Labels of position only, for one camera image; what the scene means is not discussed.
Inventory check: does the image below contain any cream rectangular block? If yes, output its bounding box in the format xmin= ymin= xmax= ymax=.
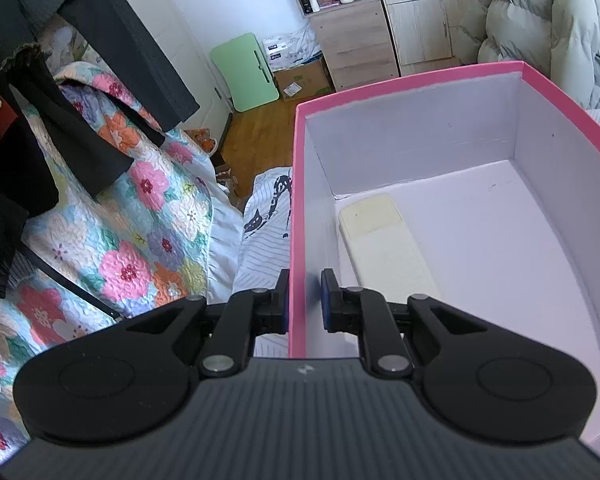
xmin=338 ymin=195 xmax=443 ymax=306

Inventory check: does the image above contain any white blanket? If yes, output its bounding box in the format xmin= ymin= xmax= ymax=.
xmin=207 ymin=160 xmax=246 ymax=306

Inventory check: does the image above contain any floral quilt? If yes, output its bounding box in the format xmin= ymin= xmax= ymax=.
xmin=0 ymin=25 xmax=216 ymax=456

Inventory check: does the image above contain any green folding table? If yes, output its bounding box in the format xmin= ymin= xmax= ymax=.
xmin=209 ymin=32 xmax=281 ymax=113

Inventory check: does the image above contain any pale grey puffer jacket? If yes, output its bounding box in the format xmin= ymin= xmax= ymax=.
xmin=462 ymin=0 xmax=600 ymax=110

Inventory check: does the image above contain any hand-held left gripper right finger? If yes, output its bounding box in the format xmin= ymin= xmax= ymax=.
xmin=320 ymin=269 xmax=488 ymax=380

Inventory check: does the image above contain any dark grey hanging garment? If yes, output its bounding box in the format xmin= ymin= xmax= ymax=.
xmin=10 ymin=0 xmax=201 ymax=131

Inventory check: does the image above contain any wooden wardrobe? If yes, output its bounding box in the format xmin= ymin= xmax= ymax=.
xmin=370 ymin=0 xmax=496 ymax=78

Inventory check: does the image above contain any white door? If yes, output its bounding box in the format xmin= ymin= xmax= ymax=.
xmin=87 ymin=0 xmax=233 ymax=146

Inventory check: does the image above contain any pink cardboard box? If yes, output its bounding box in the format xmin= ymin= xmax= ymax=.
xmin=287 ymin=61 xmax=600 ymax=466

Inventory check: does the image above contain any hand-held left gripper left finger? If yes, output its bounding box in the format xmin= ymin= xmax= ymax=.
xmin=125 ymin=269 xmax=292 ymax=378

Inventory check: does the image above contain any wooden shelf cabinet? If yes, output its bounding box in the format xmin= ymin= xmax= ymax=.
xmin=282 ymin=0 xmax=401 ymax=92

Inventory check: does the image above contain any brown cardboard box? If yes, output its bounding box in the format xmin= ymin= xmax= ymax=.
xmin=273 ymin=57 xmax=336 ymax=102

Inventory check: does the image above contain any orange printed packet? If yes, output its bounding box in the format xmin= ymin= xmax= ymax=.
xmin=185 ymin=129 xmax=219 ymax=156

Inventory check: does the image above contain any striped guitar print sheet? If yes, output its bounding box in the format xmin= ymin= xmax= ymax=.
xmin=232 ymin=165 xmax=296 ymax=358

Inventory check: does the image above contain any tissue pack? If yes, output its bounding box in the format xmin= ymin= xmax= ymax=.
xmin=262 ymin=27 xmax=324 ymax=72

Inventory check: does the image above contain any black strap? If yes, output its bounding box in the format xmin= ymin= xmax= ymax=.
xmin=17 ymin=247 xmax=122 ymax=322

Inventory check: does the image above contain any black hanging garment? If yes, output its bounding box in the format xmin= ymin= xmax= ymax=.
xmin=0 ymin=40 xmax=166 ymax=306

